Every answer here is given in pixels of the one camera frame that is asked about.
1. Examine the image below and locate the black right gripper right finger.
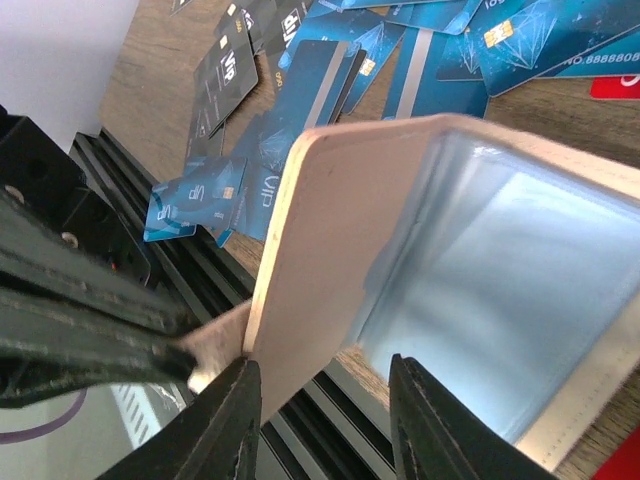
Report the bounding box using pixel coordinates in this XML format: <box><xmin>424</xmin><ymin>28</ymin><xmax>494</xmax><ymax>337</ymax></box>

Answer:
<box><xmin>389</xmin><ymin>354</ymin><xmax>554</xmax><ymax>480</ymax></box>

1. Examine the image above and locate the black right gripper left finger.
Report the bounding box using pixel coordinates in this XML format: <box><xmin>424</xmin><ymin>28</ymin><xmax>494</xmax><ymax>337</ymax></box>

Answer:
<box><xmin>100</xmin><ymin>358</ymin><xmax>262</xmax><ymax>480</ymax></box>

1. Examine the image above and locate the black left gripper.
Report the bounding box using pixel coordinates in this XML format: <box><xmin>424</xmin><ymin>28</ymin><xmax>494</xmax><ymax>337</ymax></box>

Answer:
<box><xmin>1</xmin><ymin>111</ymin><xmax>196</xmax><ymax>408</ymax></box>

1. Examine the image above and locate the blue VIP card centre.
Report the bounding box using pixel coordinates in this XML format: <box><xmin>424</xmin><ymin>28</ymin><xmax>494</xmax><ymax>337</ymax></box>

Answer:
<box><xmin>271</xmin><ymin>40</ymin><xmax>365</xmax><ymax>137</ymax></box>

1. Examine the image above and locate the blue vip card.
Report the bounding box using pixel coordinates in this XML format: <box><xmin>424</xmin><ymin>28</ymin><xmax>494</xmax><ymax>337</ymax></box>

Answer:
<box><xmin>271</xmin><ymin>40</ymin><xmax>365</xmax><ymax>137</ymax></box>
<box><xmin>472</xmin><ymin>0</ymin><xmax>639</xmax><ymax>97</ymax></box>

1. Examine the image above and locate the blue VIP card right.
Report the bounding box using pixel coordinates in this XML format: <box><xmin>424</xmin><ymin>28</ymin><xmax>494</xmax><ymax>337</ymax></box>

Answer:
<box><xmin>472</xmin><ymin>0</ymin><xmax>639</xmax><ymax>97</ymax></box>

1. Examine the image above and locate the light blue slotted cable duct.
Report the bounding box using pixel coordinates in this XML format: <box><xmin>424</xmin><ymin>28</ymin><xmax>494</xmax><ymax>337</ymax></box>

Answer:
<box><xmin>109</xmin><ymin>384</ymin><xmax>177</xmax><ymax>449</ymax></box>

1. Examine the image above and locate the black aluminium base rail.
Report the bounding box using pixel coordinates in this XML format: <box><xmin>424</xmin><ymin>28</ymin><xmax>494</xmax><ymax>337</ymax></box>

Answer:
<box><xmin>70</xmin><ymin>131</ymin><xmax>396</xmax><ymax>479</ymax></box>

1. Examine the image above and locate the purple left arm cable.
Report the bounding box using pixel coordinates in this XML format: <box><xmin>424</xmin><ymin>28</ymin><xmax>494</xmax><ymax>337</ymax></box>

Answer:
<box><xmin>0</xmin><ymin>387</ymin><xmax>89</xmax><ymax>446</ymax></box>

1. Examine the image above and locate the blue card near rail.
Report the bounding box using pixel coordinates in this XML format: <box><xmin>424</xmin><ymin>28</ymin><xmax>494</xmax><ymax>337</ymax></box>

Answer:
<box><xmin>143</xmin><ymin>156</ymin><xmax>247</xmax><ymax>242</ymax></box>

